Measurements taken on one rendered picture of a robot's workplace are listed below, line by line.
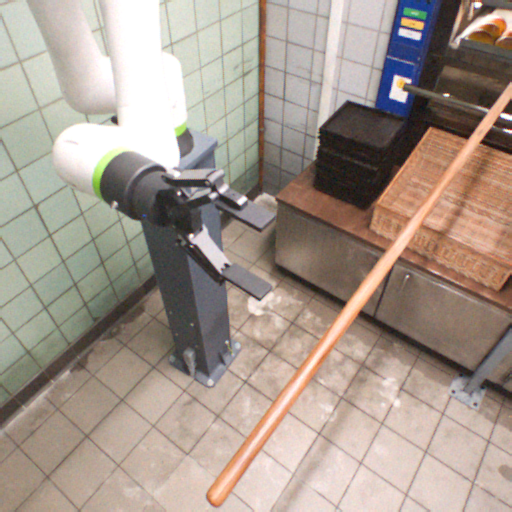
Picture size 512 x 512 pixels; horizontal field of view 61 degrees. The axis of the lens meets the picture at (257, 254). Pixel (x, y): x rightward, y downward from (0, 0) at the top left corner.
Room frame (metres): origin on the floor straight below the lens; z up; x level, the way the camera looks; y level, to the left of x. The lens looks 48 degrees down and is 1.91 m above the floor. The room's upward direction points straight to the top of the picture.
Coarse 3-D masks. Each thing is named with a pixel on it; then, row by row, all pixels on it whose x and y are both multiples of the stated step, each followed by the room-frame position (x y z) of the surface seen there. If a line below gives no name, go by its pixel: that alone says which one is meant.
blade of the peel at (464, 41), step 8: (488, 16) 2.02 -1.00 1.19; (480, 24) 1.94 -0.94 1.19; (504, 32) 1.85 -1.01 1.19; (464, 40) 1.74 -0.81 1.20; (472, 40) 1.73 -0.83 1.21; (496, 40) 1.78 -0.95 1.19; (472, 48) 1.72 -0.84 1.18; (480, 48) 1.70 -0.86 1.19; (488, 48) 1.69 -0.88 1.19; (496, 48) 1.67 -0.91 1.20; (504, 56) 1.65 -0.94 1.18
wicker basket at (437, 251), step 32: (416, 160) 1.62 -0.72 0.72; (480, 160) 1.52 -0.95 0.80; (384, 192) 1.37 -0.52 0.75; (416, 192) 1.56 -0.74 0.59; (448, 192) 1.52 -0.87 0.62; (480, 192) 1.46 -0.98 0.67; (384, 224) 1.34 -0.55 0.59; (448, 224) 1.34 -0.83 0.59; (480, 224) 1.34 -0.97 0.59; (448, 256) 1.16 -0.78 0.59; (480, 256) 1.05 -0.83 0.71
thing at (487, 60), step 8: (448, 48) 1.73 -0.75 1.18; (456, 48) 1.72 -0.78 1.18; (464, 48) 1.72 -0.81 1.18; (448, 56) 1.72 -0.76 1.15; (456, 56) 1.71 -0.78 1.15; (464, 56) 1.69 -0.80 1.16; (472, 56) 1.67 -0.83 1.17; (480, 56) 1.66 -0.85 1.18; (488, 56) 1.65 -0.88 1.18; (496, 56) 1.65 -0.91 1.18; (480, 64) 1.65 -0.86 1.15; (488, 64) 1.63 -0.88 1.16; (496, 64) 1.62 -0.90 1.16; (504, 64) 1.60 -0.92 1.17; (504, 72) 1.59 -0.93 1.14
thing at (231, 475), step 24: (504, 96) 1.30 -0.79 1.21; (456, 168) 0.94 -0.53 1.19; (432, 192) 0.84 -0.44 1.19; (408, 240) 0.69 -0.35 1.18; (384, 264) 0.61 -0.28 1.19; (360, 288) 0.55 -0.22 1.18; (336, 336) 0.43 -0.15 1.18; (312, 360) 0.38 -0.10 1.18; (288, 384) 0.34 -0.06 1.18; (288, 408) 0.30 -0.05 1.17; (264, 432) 0.25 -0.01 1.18; (240, 456) 0.22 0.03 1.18; (216, 480) 0.18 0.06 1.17; (216, 504) 0.15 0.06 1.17
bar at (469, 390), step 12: (408, 84) 1.44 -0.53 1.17; (420, 96) 1.40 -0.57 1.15; (432, 96) 1.38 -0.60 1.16; (444, 96) 1.36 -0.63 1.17; (468, 108) 1.30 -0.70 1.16; (480, 108) 1.29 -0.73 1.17; (504, 120) 1.24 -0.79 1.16; (504, 336) 0.87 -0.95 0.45; (504, 348) 0.83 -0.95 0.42; (492, 360) 0.84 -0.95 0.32; (456, 372) 0.94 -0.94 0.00; (480, 372) 0.84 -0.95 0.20; (456, 384) 0.88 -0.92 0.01; (468, 384) 0.84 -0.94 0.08; (480, 384) 0.88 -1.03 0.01; (456, 396) 0.82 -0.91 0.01; (468, 396) 0.82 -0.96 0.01; (480, 396) 0.82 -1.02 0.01
